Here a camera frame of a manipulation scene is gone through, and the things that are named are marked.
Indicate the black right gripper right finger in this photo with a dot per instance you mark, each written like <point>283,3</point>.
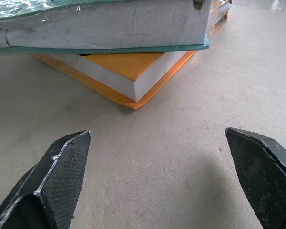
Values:
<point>264,176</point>

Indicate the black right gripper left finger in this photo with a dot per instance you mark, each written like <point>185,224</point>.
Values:
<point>54,181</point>

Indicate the orange cover thick book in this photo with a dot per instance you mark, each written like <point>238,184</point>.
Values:
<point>124,71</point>

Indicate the green cover thick book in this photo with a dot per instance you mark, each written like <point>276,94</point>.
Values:
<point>105,26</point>

